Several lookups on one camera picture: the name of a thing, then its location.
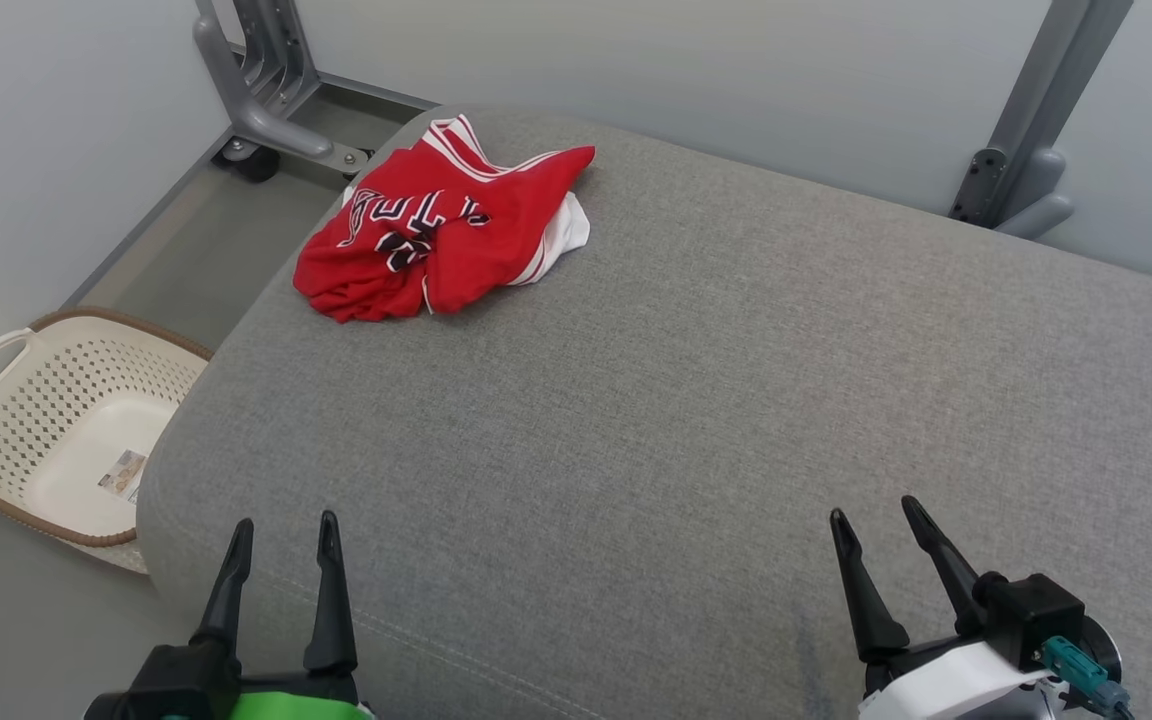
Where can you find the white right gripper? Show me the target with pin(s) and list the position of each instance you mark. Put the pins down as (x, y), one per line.
(946, 690)

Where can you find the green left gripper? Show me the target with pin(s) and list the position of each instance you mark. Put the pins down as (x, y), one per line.
(316, 705)

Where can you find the red and white jersey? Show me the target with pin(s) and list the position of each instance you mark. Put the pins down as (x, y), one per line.
(496, 230)

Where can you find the cream plastic laundry basket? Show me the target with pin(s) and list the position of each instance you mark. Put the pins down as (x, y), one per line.
(66, 480)

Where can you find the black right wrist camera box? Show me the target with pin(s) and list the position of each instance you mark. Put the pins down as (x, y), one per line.
(1031, 615)

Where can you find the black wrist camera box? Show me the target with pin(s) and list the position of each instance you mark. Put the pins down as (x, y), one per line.
(176, 685)
(1031, 615)

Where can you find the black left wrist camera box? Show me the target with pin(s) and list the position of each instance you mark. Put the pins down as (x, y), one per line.
(176, 685)

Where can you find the grey metal stand post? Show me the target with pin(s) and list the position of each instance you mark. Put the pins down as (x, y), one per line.
(1056, 60)

